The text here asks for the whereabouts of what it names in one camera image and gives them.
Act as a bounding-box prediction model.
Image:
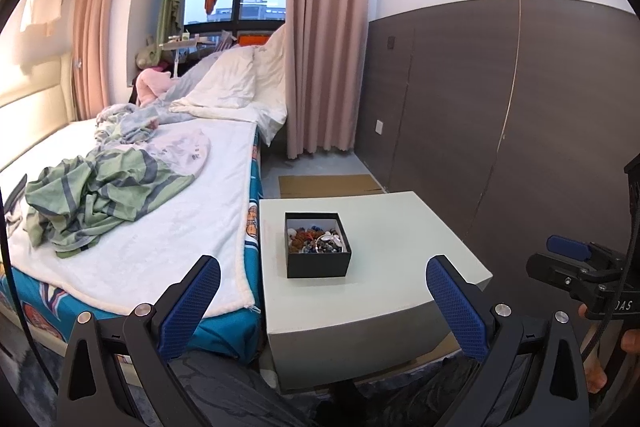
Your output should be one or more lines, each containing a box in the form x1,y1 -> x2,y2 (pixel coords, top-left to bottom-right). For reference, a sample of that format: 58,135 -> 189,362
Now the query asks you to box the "person's right hand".
576,303 -> 640,395

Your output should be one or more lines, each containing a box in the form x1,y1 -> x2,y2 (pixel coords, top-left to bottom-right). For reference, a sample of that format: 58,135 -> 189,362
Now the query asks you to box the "pink curtain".
70,0 -> 153,120
285,0 -> 381,160

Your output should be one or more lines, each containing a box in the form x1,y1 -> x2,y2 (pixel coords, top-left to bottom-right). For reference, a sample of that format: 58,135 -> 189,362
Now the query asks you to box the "pink plush toy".
137,68 -> 173,106

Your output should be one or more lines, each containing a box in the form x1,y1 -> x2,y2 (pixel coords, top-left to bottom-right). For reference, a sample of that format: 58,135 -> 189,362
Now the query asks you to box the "flat cardboard sheet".
278,173 -> 386,198

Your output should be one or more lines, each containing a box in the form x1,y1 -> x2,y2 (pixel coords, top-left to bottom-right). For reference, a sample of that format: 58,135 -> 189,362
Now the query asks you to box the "dark patterned cloth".
165,347 -> 481,427

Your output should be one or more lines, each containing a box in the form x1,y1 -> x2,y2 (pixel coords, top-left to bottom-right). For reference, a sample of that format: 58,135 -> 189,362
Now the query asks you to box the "large white pillow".
170,52 -> 257,120

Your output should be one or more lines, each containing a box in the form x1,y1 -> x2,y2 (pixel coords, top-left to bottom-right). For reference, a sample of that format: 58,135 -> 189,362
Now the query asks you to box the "beige bed headboard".
0,49 -> 78,170

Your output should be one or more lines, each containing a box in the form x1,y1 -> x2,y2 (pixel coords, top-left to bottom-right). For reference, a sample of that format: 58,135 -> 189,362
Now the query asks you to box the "green plush toy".
137,36 -> 161,70

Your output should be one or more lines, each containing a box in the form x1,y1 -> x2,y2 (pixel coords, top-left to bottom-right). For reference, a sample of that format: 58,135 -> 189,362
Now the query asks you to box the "green striped cloth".
25,146 -> 196,258

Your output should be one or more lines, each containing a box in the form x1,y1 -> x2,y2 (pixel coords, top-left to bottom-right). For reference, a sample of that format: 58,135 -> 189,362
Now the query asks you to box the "pile of mixed jewelry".
287,221 -> 347,255

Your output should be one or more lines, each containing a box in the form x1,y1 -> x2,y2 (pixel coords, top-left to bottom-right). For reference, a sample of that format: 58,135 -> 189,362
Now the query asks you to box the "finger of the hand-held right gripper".
526,253 -> 640,320
546,235 -> 628,273

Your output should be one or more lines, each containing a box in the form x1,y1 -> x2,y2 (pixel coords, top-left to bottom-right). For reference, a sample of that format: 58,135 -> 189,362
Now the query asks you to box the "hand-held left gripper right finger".
426,255 -> 593,427

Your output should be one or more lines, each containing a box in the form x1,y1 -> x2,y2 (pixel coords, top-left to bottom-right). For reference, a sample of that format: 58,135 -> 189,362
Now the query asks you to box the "white tray stand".
160,33 -> 201,80

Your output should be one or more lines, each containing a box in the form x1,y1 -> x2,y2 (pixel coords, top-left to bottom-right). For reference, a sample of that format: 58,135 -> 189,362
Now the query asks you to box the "white printed garment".
142,129 -> 212,180

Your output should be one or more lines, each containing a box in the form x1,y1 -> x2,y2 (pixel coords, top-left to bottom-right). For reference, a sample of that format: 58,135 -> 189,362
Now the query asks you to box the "blue-grey patterned quilt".
95,54 -> 236,145

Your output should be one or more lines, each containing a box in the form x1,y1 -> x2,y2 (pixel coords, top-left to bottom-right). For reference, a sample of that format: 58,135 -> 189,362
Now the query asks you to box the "black jewelry box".
284,211 -> 353,279

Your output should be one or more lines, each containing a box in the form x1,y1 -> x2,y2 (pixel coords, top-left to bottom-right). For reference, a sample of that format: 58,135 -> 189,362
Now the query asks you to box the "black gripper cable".
577,202 -> 640,363

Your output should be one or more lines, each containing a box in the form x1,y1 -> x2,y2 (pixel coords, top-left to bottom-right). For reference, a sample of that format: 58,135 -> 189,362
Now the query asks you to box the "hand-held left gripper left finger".
55,254 -> 222,427

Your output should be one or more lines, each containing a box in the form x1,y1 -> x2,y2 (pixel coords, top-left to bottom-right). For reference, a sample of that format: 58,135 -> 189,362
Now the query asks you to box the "white bedside table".
258,191 -> 493,395

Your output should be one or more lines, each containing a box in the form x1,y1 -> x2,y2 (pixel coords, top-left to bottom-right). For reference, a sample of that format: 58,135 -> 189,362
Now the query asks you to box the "bed with white sheet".
0,129 -> 263,353

